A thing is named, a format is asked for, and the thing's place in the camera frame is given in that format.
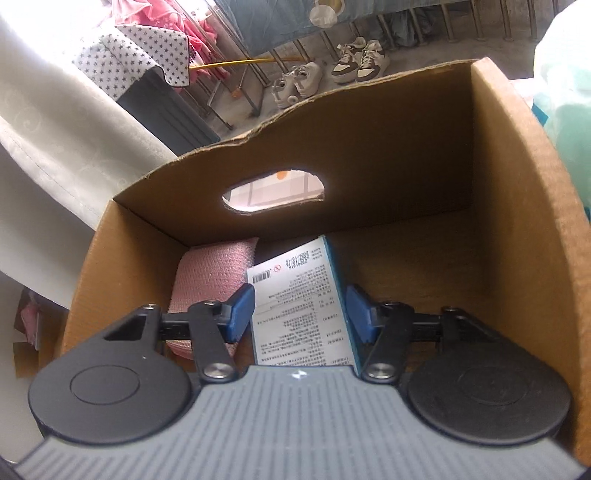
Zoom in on large cardboard box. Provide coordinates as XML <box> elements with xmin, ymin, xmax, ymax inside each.
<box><xmin>60</xmin><ymin>58</ymin><xmax>591</xmax><ymax>467</ymax></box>

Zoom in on star print cloth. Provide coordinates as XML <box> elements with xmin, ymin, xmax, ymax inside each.
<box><xmin>71</xmin><ymin>23</ymin><xmax>192</xmax><ymax>88</ymax></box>

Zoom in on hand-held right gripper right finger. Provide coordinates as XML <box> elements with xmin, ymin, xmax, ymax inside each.
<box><xmin>345</xmin><ymin>284</ymin><xmax>502</xmax><ymax>384</ymax></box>

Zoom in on brown and white sneaker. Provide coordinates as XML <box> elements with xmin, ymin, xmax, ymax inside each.
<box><xmin>331</xmin><ymin>38</ymin><xmax>368</xmax><ymax>84</ymax></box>
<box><xmin>355</xmin><ymin>41</ymin><xmax>390</xmax><ymax>83</ymax></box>

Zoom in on blue printed bedsheet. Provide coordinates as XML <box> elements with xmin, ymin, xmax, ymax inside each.
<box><xmin>215</xmin><ymin>0</ymin><xmax>578</xmax><ymax>54</ymax></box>

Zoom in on translucent plastic bag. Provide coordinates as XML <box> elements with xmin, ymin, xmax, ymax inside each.
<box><xmin>531</xmin><ymin>9</ymin><xmax>591</xmax><ymax>217</ymax></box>

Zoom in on pink sponge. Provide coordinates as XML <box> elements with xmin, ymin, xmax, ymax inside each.
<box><xmin>164</xmin><ymin>237</ymin><xmax>259</xmax><ymax>361</ymax></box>

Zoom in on yellow pole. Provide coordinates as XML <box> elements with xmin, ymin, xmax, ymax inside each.
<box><xmin>189</xmin><ymin>58</ymin><xmax>284</xmax><ymax>71</ymax></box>

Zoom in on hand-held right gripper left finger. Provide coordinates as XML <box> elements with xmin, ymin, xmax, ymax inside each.
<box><xmin>98</xmin><ymin>284</ymin><xmax>257</xmax><ymax>384</ymax></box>

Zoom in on pink clothes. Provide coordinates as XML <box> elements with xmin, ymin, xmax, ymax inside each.
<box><xmin>108</xmin><ymin>0</ymin><xmax>232</xmax><ymax>81</ymax></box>

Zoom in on white curtain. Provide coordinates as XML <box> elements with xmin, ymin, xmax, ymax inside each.
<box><xmin>0</xmin><ymin>0</ymin><xmax>183</xmax><ymax>310</ymax></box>

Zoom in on white printed carton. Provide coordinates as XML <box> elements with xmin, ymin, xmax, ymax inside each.
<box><xmin>246</xmin><ymin>235</ymin><xmax>361</xmax><ymax>374</ymax></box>

